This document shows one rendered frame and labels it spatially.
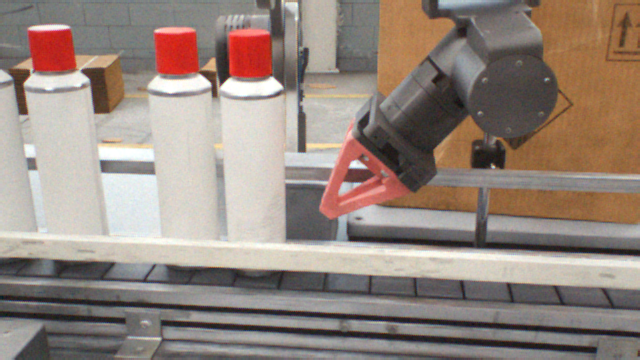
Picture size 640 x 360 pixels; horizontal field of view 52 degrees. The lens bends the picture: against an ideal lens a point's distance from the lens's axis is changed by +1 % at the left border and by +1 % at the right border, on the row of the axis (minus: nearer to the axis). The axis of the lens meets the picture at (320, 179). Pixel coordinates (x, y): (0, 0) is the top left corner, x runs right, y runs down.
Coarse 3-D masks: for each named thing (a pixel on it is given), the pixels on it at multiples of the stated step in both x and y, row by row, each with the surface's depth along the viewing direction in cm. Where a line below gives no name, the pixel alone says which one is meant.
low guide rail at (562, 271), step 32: (32, 256) 56; (64, 256) 56; (96, 256) 55; (128, 256) 55; (160, 256) 55; (192, 256) 54; (224, 256) 54; (256, 256) 54; (288, 256) 53; (320, 256) 53; (352, 256) 53; (384, 256) 52; (416, 256) 52; (448, 256) 52; (480, 256) 52; (512, 256) 52; (544, 256) 52
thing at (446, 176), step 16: (32, 160) 61; (112, 160) 60; (128, 160) 60; (144, 160) 60; (224, 176) 59; (288, 176) 59; (304, 176) 59; (320, 176) 58; (352, 176) 58; (368, 176) 58; (448, 176) 57; (464, 176) 57; (480, 176) 57; (496, 176) 57; (512, 176) 57; (528, 176) 56; (544, 176) 56; (560, 176) 56; (576, 176) 56; (592, 176) 56; (608, 176) 56; (624, 176) 56
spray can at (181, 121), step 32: (160, 32) 51; (192, 32) 52; (160, 64) 52; (192, 64) 52; (160, 96) 52; (192, 96) 52; (160, 128) 53; (192, 128) 53; (160, 160) 54; (192, 160) 54; (160, 192) 55; (192, 192) 54; (192, 224) 55
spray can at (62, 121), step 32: (32, 32) 52; (64, 32) 53; (32, 64) 53; (64, 64) 53; (32, 96) 53; (64, 96) 53; (32, 128) 54; (64, 128) 54; (64, 160) 55; (96, 160) 57; (64, 192) 56; (96, 192) 57; (64, 224) 57; (96, 224) 58
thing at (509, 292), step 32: (256, 288) 55; (288, 288) 55; (320, 288) 54; (352, 288) 54; (384, 288) 54; (416, 288) 55; (448, 288) 54; (480, 288) 54; (512, 288) 54; (544, 288) 54; (576, 288) 54; (608, 288) 54
